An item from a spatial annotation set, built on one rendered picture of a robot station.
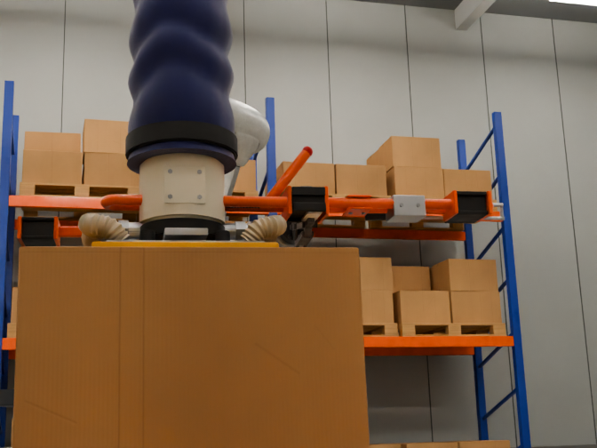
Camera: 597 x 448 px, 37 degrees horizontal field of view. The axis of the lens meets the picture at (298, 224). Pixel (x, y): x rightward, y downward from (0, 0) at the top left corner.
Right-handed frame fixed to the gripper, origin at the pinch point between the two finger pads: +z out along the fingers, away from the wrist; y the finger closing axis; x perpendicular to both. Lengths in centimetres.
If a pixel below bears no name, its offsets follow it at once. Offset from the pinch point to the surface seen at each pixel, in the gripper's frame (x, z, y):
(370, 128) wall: -268, -865, -341
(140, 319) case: 34.8, 18.7, 25.9
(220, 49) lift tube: 18.8, 6.2, -31.0
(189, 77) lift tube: 25.5, 10.6, -22.6
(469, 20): -406, -840, -488
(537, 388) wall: -470, -881, -8
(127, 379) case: 37, 19, 36
